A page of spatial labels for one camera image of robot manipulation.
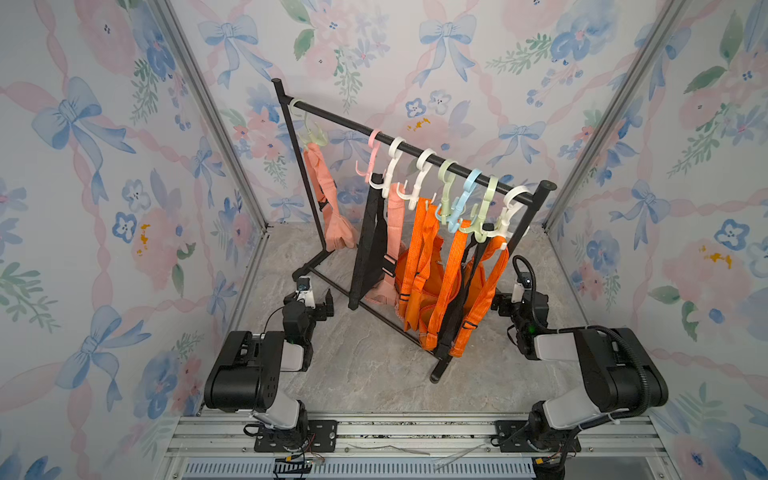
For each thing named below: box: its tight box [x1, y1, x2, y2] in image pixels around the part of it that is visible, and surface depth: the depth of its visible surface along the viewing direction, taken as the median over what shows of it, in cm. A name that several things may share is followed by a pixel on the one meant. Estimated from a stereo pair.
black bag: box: [348, 173, 389, 310], surface depth 70 cm
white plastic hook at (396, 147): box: [368, 136, 406, 199], surface depth 61 cm
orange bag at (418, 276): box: [394, 198, 444, 334], surface depth 68 cm
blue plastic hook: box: [448, 168, 482, 233], surface depth 51 cm
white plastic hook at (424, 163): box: [396, 148, 437, 210], surface depth 55 cm
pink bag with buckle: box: [364, 182, 405, 305], surface depth 75 cm
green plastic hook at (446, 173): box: [438, 159, 458, 225], surface depth 53 cm
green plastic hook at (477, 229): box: [460, 176, 499, 243], surface depth 56 cm
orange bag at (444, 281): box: [421, 220, 471, 351], surface depth 68 cm
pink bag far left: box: [303, 143, 359, 253], surface depth 83 cm
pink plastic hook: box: [355, 129, 381, 184], surface depth 59 cm
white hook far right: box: [487, 185, 531, 238], surface depth 51 cm
